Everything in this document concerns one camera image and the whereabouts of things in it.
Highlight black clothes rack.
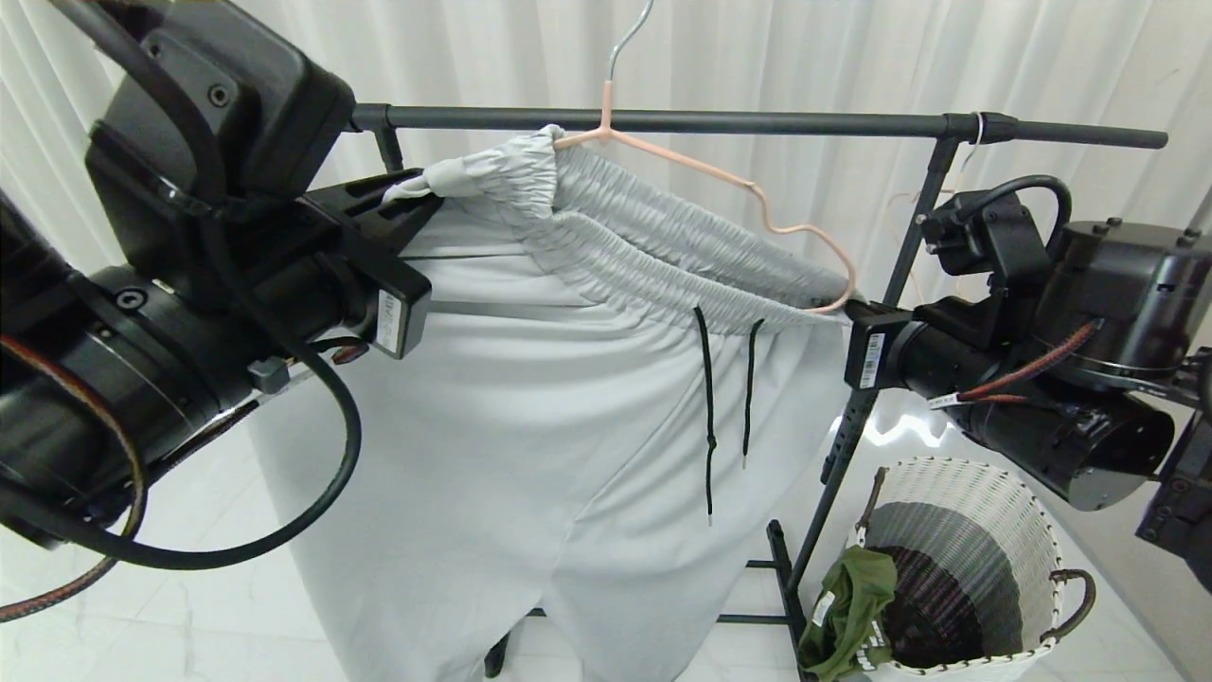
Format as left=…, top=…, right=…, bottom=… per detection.
left=348, top=102, right=1168, bottom=681

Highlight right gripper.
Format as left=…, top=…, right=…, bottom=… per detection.
left=845, top=298, right=1177, bottom=512

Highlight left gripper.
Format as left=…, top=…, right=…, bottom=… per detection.
left=0, top=170, right=445, bottom=555

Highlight white laundry basket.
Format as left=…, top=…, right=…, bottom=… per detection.
left=847, top=458, right=1097, bottom=681

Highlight pink clothes hanger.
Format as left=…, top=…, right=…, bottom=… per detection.
left=885, top=142, right=981, bottom=304
left=554, top=0, right=858, bottom=315

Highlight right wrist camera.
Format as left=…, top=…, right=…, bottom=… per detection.
left=918, top=189, right=1052, bottom=318

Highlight green garment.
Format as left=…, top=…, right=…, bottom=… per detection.
left=798, top=545, right=899, bottom=681

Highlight pale grey shorts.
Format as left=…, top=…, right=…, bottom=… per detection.
left=248, top=123, right=858, bottom=682

